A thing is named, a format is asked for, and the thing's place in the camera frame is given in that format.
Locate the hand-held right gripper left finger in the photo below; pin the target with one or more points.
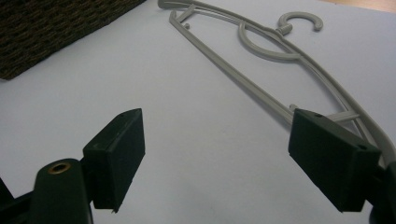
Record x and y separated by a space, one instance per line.
116 161

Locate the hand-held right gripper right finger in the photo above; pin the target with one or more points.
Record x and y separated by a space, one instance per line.
330 158

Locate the grey plastic clothes hanger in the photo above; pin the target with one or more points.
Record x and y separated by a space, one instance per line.
249 84

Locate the dark woven basket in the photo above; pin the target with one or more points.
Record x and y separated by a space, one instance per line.
46 31

